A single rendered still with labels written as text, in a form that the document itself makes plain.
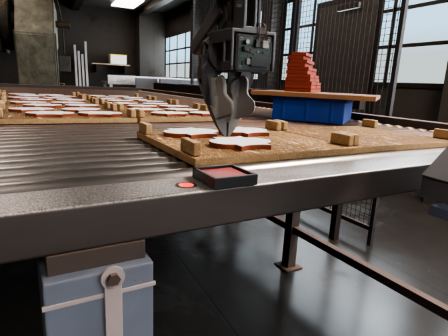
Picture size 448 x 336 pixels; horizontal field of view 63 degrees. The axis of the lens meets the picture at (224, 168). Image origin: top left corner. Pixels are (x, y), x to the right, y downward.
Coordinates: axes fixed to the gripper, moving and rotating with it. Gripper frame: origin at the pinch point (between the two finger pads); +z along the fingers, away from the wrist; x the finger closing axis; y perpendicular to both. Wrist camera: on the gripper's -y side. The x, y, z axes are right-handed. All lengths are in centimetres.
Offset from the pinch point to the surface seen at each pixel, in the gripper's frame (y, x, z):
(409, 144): -6, 58, 7
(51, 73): -698, 46, -6
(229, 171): 1.0, 0.7, 6.9
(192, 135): -25.8, 6.9, 5.4
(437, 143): -5, 70, 8
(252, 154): -6.5, 10.3, 6.3
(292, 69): -85, 86, -12
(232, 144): -12.0, 9.2, 5.3
